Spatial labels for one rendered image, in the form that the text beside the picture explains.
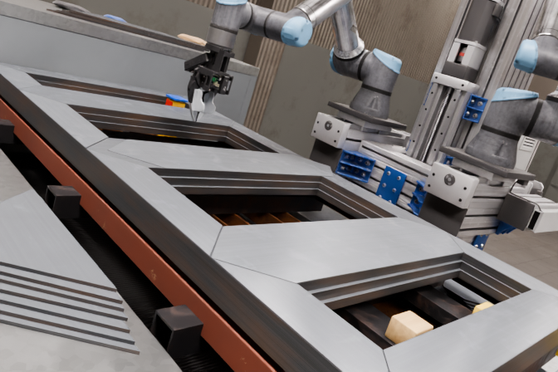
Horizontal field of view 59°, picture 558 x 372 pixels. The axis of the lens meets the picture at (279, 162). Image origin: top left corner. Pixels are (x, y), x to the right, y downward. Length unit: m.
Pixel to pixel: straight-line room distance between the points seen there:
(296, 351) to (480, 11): 1.43
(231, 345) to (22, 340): 0.26
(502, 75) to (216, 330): 1.39
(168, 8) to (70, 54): 2.65
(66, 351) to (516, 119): 1.32
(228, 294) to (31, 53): 1.32
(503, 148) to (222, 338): 1.12
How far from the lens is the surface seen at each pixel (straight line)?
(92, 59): 1.92
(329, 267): 0.82
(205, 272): 0.73
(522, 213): 1.70
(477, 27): 1.82
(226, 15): 1.32
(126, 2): 4.32
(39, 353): 0.69
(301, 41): 1.32
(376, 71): 1.86
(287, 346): 0.63
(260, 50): 4.85
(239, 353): 0.70
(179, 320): 0.74
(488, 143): 1.60
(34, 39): 1.84
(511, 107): 1.61
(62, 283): 0.76
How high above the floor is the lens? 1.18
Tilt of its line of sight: 13 degrees down
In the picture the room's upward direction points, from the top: 18 degrees clockwise
